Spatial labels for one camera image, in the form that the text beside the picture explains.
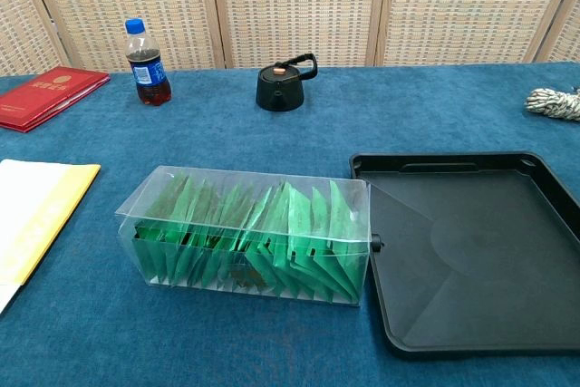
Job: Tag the clear box of green packets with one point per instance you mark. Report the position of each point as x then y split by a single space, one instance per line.
226 269

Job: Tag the black plastic tray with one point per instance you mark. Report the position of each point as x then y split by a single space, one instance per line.
476 269

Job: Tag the blue table cloth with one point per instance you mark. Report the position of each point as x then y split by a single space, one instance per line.
272 142

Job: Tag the black round lid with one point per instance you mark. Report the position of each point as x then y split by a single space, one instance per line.
278 92

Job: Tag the woven folding screen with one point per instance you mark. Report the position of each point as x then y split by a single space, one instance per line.
294 6

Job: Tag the cola bottle with blue cap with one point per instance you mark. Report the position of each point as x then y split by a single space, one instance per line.
147 83

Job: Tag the red certificate book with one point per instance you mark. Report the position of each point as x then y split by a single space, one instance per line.
45 97

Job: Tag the white and yellow booklet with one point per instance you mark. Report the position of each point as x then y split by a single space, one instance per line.
36 215

